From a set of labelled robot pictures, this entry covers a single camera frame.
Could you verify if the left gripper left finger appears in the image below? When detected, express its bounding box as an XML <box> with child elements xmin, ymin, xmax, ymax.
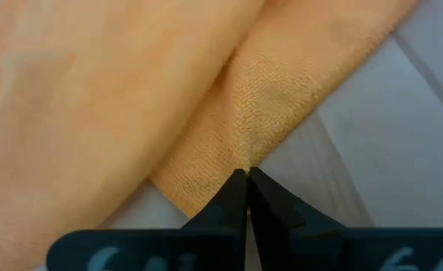
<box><xmin>182</xmin><ymin>168</ymin><xmax>248</xmax><ymax>271</ymax></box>

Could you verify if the orange microfiber towel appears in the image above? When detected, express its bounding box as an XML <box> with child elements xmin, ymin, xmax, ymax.
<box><xmin>0</xmin><ymin>0</ymin><xmax>420</xmax><ymax>271</ymax></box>

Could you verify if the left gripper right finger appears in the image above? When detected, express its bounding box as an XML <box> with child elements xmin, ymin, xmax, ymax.
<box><xmin>249</xmin><ymin>166</ymin><xmax>347</xmax><ymax>271</ymax></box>

